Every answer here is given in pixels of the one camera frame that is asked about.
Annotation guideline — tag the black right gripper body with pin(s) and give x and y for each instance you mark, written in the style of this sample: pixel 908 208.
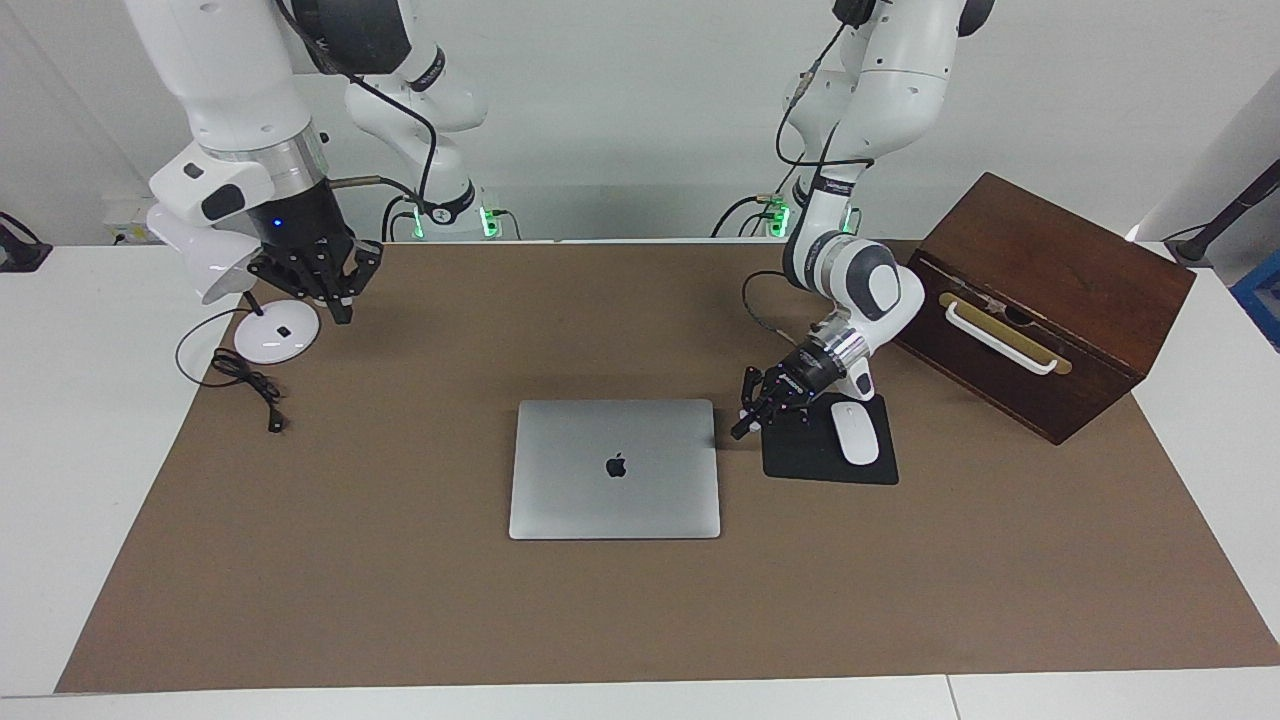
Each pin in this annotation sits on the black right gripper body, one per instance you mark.
pixel 295 220

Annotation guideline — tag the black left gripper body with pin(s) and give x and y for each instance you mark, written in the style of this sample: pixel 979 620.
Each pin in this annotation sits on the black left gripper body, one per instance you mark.
pixel 805 372

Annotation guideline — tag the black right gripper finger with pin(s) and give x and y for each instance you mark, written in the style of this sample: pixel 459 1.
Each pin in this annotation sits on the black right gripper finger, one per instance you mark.
pixel 295 275
pixel 358 275

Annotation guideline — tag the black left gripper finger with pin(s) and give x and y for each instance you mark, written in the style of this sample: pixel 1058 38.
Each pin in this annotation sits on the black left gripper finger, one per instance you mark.
pixel 758 388
pixel 765 418

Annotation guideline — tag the grey aluminium laptop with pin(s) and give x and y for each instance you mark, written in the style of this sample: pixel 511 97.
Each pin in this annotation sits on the grey aluminium laptop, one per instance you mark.
pixel 650 500

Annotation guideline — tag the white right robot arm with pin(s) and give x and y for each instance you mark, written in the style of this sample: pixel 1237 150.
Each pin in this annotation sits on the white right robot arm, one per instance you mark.
pixel 230 70

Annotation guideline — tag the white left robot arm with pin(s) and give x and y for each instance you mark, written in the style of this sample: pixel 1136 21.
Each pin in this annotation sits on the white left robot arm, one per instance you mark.
pixel 900 70

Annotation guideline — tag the black mouse pad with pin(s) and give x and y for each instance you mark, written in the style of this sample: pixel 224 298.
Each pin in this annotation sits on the black mouse pad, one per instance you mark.
pixel 810 460

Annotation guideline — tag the white desk lamp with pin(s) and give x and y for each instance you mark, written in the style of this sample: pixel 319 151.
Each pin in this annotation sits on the white desk lamp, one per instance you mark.
pixel 280 340

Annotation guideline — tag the white computer mouse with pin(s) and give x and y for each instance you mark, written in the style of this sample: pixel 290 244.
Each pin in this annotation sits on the white computer mouse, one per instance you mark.
pixel 855 435

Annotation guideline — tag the dark brown wooden box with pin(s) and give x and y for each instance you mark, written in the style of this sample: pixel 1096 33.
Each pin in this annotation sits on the dark brown wooden box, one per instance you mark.
pixel 1100 280

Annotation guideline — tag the brown table mat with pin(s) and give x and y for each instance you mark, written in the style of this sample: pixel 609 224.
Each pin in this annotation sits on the brown table mat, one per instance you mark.
pixel 400 600

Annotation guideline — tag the blue crate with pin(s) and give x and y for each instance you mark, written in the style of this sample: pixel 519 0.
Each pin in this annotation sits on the blue crate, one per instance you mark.
pixel 1262 300

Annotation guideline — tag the black stand pole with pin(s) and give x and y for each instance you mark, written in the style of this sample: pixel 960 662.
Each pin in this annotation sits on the black stand pole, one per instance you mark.
pixel 1240 205

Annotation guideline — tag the white wall socket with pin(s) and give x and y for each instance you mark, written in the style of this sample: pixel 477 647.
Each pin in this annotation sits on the white wall socket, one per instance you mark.
pixel 125 215

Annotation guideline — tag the black clamp mount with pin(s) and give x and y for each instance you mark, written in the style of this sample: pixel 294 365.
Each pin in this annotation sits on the black clamp mount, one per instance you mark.
pixel 20 255

